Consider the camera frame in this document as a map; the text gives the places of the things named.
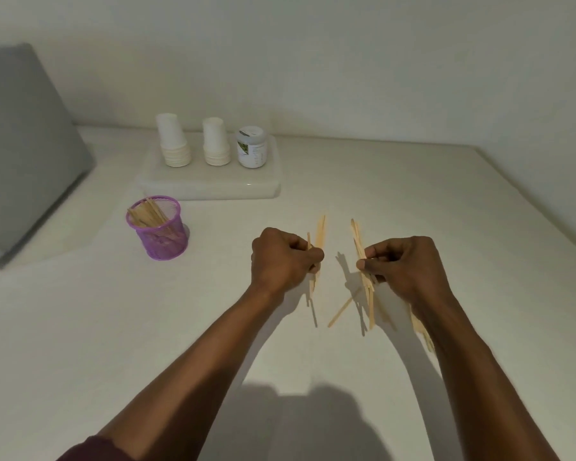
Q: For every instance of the person's left hand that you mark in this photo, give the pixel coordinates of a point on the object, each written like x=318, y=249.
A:
x=278, y=261

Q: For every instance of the person's right hand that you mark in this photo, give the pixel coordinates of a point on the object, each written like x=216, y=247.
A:
x=408, y=268

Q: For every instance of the purple mesh cup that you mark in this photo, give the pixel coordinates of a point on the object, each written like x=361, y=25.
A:
x=165, y=242

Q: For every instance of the person's right forearm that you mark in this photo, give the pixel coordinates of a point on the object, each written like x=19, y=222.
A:
x=485, y=388

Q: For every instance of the person's left forearm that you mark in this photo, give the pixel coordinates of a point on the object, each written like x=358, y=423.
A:
x=192, y=374

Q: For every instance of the white plastic tray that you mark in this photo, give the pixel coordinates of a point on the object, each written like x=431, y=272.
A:
x=211, y=182

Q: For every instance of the white jar with green label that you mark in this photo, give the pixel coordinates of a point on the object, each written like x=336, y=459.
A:
x=252, y=148

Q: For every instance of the stack of white paper cups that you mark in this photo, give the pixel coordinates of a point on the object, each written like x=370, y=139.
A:
x=173, y=139
x=216, y=141

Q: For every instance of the maroon left sleeve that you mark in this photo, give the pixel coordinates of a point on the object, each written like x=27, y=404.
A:
x=96, y=451

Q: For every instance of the silver microwave oven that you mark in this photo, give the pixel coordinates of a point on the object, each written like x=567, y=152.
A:
x=24, y=153

